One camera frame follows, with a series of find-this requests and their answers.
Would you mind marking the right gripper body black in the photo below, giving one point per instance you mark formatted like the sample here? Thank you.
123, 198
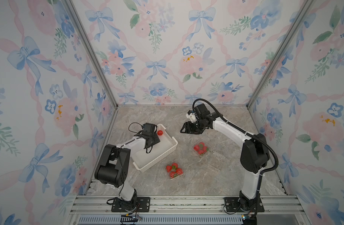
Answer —
195, 127

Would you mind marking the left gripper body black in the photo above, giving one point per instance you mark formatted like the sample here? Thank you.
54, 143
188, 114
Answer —
154, 138

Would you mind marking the white perforated plastic basket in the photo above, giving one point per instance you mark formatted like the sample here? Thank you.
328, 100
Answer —
143, 161

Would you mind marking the clear plastic clamshell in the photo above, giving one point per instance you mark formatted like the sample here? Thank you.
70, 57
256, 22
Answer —
201, 148
218, 156

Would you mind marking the strawberry lone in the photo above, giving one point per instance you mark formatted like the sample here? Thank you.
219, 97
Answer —
196, 147

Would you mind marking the clear plastic clamshell container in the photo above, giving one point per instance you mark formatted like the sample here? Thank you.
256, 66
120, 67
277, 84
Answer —
174, 170

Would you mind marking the strawberry front with stem down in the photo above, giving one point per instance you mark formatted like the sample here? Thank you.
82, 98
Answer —
172, 174

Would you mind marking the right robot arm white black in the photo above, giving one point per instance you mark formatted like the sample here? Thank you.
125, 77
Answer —
257, 157

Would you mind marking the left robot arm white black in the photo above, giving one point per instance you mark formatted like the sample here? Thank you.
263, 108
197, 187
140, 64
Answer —
112, 168

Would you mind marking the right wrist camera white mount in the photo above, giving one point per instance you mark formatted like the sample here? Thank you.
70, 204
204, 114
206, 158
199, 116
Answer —
199, 112

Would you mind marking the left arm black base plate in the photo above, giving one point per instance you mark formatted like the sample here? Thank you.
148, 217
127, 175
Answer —
139, 204

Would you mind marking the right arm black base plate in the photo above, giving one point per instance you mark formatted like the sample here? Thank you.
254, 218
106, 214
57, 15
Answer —
238, 204

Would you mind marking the aluminium mounting rail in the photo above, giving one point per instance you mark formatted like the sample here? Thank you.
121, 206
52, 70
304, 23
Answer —
186, 210

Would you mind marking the right aluminium corner post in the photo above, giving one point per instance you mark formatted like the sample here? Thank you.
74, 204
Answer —
299, 19

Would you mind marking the aluminium corner post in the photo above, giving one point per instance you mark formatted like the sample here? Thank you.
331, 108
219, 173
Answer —
299, 19
70, 8

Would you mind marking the left aluminium corner post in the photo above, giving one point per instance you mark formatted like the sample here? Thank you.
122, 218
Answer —
70, 8

